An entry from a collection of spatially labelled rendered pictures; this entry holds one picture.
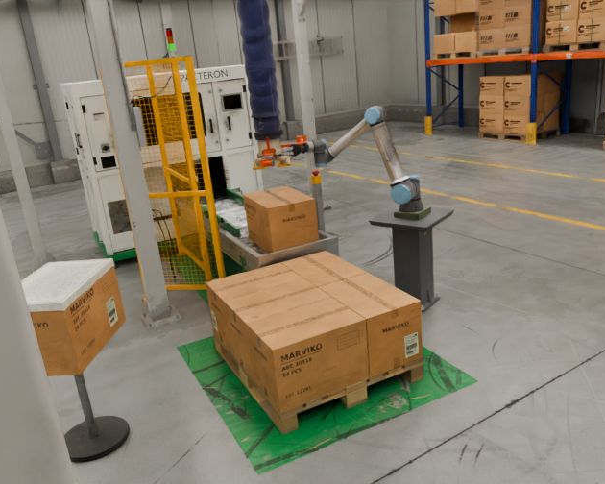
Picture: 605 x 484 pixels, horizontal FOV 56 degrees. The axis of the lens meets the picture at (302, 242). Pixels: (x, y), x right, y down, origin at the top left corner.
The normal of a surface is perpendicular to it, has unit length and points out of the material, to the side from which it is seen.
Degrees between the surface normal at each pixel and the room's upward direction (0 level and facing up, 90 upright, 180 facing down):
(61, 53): 90
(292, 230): 90
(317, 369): 90
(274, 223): 90
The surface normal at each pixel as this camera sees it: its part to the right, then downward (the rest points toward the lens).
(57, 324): -0.09, 0.33
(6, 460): 0.45, 0.24
